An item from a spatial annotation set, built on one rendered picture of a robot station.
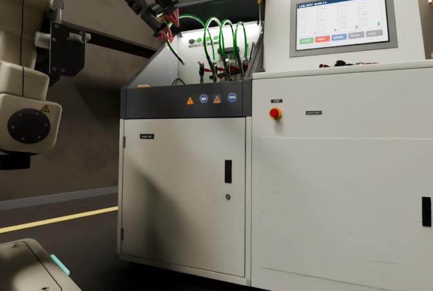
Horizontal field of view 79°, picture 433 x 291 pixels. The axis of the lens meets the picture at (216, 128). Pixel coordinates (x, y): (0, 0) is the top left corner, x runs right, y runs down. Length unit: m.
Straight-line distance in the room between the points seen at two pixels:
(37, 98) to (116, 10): 2.99
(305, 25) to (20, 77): 1.24
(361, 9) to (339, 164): 0.80
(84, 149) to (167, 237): 2.20
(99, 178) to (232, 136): 2.52
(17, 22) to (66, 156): 2.42
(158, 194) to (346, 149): 0.86
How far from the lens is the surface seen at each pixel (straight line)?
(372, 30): 1.49
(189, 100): 1.24
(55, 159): 3.29
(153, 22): 1.52
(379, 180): 1.14
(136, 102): 1.40
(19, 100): 0.94
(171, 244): 1.37
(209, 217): 1.24
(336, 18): 1.52
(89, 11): 3.67
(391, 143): 1.13
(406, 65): 1.18
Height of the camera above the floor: 0.70
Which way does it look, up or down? 2 degrees up
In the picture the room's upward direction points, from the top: 1 degrees clockwise
